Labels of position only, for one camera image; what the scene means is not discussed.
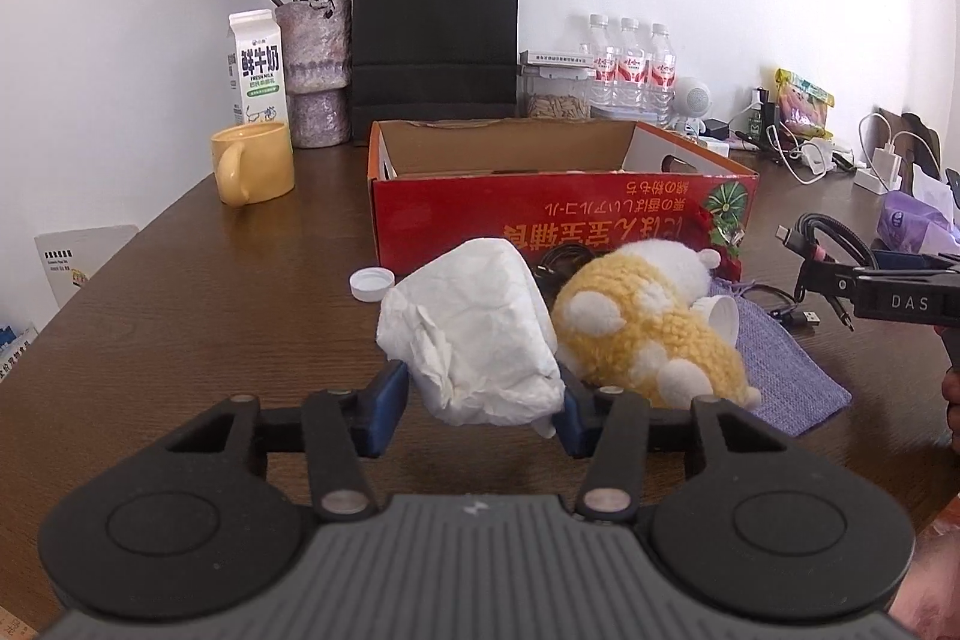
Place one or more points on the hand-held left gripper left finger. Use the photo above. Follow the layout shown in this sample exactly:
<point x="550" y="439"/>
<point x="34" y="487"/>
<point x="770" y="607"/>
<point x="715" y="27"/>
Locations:
<point x="386" y="404"/>

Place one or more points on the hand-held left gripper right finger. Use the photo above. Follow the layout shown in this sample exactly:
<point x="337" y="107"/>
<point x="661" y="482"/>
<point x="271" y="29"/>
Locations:
<point x="576" y="419"/>

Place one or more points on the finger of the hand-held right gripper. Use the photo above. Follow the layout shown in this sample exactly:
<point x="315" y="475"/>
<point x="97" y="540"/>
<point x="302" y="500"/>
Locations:
<point x="829" y="281"/>
<point x="911" y="261"/>

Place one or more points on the red fabric flower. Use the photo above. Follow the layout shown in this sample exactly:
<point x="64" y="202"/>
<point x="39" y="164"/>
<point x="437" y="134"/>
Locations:
<point x="726" y="265"/>

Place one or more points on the purple woven pouch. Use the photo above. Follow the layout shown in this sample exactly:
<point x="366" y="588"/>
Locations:
<point x="787" y="377"/>

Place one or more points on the yellow white plush toy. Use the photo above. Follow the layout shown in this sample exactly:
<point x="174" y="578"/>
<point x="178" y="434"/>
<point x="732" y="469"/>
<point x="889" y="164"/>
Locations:
<point x="637" y="325"/>

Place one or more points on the white ribbed bottle cap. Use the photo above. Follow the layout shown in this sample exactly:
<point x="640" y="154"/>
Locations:
<point x="371" y="284"/>

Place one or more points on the red cardboard box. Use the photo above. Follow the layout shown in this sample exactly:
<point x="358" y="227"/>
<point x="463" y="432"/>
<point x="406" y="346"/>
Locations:
<point x="525" y="220"/>

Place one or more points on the person's right hand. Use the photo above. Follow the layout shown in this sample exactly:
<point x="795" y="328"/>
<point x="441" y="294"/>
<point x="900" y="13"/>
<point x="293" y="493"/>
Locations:
<point x="953" y="407"/>

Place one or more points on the purple tissue pack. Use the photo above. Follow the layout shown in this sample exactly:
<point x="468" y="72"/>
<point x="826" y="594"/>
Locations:
<point x="911" y="224"/>

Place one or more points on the white power adapter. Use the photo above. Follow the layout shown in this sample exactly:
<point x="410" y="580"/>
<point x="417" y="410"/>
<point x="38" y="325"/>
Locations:
<point x="881" y="171"/>

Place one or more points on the small white plastic cup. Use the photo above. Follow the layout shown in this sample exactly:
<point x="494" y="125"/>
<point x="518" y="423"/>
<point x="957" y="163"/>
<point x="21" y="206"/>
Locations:
<point x="720" y="314"/>

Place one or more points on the white charger block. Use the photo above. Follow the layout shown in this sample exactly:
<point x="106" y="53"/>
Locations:
<point x="715" y="147"/>

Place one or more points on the yellow snack packet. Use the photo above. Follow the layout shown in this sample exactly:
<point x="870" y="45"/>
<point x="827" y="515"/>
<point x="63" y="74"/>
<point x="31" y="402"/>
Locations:
<point x="804" y="104"/>

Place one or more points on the black power adapter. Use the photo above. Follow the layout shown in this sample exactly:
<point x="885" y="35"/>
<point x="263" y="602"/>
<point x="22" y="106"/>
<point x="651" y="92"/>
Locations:
<point x="718" y="128"/>

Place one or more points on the white robot-shaped speaker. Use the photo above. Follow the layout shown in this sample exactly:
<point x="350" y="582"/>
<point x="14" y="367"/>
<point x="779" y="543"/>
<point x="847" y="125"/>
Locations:
<point x="691" y="99"/>

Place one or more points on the clear water bottle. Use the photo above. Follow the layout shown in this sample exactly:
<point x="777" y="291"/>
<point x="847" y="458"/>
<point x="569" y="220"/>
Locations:
<point x="661" y="74"/>
<point x="634" y="70"/>
<point x="604" y="66"/>

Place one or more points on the yellow mug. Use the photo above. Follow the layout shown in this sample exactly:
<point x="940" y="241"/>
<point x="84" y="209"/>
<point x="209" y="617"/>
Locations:
<point x="255" y="164"/>

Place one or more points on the person's pink clothing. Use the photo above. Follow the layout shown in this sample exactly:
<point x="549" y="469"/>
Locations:
<point x="934" y="595"/>

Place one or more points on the clear container of seeds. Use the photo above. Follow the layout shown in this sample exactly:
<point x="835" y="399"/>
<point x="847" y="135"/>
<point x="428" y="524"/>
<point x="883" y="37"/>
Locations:
<point x="555" y="104"/>

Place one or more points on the white leaflet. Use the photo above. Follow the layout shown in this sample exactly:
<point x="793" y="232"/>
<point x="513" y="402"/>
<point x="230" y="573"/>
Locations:
<point x="82" y="257"/>

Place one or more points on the purple mottled vase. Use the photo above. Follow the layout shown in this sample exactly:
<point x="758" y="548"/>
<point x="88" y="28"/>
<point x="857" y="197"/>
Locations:
<point x="315" y="63"/>

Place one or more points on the flat white box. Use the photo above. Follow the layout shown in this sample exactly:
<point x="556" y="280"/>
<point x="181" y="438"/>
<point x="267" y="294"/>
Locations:
<point x="559" y="57"/>

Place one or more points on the white milk carton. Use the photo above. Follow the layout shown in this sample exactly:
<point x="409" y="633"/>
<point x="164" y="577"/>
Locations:
<point x="259" y="70"/>

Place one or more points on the black paper bag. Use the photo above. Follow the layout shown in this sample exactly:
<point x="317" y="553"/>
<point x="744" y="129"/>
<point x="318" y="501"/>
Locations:
<point x="435" y="25"/>

